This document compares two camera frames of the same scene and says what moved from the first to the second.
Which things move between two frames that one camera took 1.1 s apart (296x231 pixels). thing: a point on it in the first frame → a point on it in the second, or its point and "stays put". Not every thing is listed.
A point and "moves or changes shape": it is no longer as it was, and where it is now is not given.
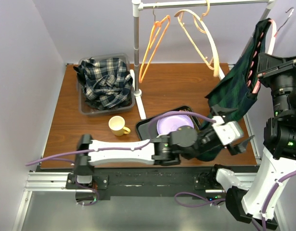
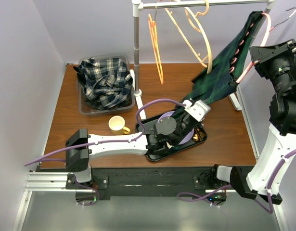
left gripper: [238, 147] → [199, 124]
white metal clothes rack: [137, 6] stays put
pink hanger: [273, 41] → [269, 29]
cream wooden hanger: [216, 72] moves or changes shape
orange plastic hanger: [158, 32] moves or changes shape
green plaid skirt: [237, 93] → [208, 86]
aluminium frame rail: [43, 182] stays put
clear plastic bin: [84, 107] stays put
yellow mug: [116, 124] stays put
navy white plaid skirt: [105, 83] stays put
